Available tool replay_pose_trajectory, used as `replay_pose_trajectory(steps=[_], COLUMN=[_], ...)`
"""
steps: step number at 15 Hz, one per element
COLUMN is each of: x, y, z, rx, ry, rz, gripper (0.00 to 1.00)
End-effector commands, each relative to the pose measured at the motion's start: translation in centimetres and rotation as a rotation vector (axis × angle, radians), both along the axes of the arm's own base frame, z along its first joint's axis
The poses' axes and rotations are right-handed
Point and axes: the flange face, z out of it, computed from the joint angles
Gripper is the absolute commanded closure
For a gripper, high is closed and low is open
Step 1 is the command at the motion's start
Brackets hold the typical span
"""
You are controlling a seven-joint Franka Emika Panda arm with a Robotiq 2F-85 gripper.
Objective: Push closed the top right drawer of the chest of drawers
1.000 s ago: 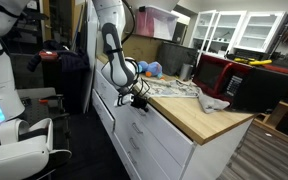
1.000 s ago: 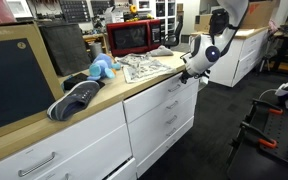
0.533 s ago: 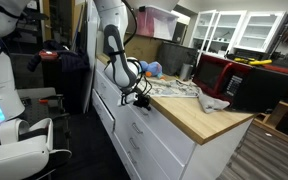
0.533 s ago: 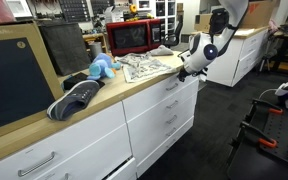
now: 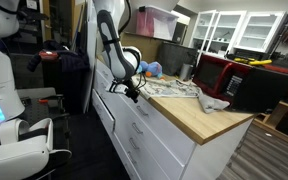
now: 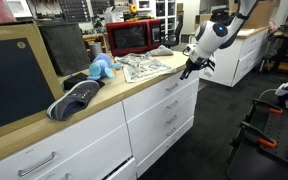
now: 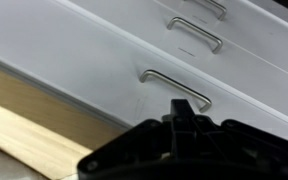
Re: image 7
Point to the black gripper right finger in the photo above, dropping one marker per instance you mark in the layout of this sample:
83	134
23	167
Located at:
237	143

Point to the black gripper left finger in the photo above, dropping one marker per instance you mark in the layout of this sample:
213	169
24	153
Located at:
140	146

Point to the white drawer with wooden interior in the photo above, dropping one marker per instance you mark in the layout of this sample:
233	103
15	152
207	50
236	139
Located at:
84	50

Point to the white closed drawer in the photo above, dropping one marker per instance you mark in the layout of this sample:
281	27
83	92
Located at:
134	20
250	30

